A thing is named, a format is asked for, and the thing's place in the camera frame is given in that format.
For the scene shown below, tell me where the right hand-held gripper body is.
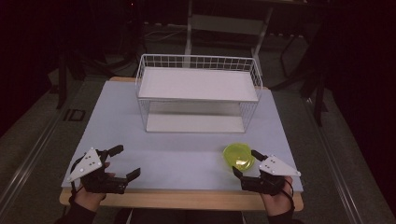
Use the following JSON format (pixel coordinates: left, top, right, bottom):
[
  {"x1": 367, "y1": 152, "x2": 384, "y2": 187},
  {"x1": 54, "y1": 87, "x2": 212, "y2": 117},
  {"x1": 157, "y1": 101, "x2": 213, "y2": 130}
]
[{"x1": 240, "y1": 154, "x2": 302, "y2": 197}]

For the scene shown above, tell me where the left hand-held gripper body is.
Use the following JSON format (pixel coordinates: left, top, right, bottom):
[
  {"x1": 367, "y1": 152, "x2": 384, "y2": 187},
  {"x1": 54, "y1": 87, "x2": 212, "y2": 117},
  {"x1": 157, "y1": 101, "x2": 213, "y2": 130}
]
[{"x1": 66, "y1": 147, "x2": 129, "y2": 195}]

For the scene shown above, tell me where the yellow-green translucent plate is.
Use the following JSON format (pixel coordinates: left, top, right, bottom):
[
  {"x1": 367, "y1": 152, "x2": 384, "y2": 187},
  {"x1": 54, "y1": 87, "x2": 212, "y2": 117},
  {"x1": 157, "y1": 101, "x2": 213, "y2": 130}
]
[{"x1": 221, "y1": 142, "x2": 257, "y2": 173}]

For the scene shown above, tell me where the person's right hand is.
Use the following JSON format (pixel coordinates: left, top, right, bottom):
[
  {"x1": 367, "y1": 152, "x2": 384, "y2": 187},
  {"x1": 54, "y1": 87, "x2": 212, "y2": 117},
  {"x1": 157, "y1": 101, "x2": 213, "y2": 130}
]
[{"x1": 261, "y1": 175, "x2": 295, "y2": 217}]

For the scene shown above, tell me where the person's left hand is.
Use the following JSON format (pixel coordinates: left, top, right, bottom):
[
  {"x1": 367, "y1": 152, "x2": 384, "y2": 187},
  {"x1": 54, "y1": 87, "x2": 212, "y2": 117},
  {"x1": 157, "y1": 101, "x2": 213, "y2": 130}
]
[{"x1": 74, "y1": 161, "x2": 117, "y2": 213}]

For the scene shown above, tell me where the pale grey table board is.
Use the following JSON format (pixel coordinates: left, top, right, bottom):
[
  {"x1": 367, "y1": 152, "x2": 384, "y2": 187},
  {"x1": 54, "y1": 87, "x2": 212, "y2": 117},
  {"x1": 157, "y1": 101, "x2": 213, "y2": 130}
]
[{"x1": 61, "y1": 80, "x2": 304, "y2": 192}]

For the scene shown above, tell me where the wooden table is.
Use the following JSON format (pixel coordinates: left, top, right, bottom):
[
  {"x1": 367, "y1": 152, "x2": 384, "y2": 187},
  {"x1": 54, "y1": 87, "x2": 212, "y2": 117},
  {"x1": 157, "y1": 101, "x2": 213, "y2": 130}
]
[{"x1": 58, "y1": 76, "x2": 304, "y2": 213}]

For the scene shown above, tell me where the dark metal stand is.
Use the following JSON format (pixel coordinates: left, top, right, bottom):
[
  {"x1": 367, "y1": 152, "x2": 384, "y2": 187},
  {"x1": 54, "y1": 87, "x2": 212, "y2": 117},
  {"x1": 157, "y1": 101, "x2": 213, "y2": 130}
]
[{"x1": 312, "y1": 73, "x2": 327, "y2": 128}]

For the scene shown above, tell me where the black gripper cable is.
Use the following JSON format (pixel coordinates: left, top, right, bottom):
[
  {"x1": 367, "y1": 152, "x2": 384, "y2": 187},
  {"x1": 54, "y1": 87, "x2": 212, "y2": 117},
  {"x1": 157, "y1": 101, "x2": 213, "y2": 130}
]
[{"x1": 280, "y1": 177, "x2": 296, "y2": 213}]

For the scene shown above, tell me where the metal floor rail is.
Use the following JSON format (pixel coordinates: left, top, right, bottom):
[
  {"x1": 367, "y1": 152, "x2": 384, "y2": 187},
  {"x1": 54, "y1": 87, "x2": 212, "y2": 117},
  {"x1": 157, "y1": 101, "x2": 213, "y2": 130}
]
[
  {"x1": 0, "y1": 101, "x2": 74, "y2": 216},
  {"x1": 302, "y1": 96, "x2": 367, "y2": 224}
]

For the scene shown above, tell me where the white wire shelf rack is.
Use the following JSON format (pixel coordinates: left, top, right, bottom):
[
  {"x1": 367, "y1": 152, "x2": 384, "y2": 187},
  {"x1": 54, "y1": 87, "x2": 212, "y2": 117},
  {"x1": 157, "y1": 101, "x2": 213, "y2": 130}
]
[{"x1": 134, "y1": 53, "x2": 263, "y2": 135}]

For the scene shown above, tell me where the white cable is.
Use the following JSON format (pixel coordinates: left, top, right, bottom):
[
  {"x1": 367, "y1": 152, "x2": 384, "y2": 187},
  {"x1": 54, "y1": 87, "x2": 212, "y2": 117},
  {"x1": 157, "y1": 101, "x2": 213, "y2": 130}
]
[{"x1": 142, "y1": 28, "x2": 189, "y2": 45}]

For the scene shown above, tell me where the white metal frame stand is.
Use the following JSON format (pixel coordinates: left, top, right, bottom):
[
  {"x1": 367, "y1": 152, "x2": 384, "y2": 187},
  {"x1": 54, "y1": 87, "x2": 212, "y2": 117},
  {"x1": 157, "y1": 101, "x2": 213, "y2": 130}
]
[{"x1": 182, "y1": 0, "x2": 276, "y2": 70}]

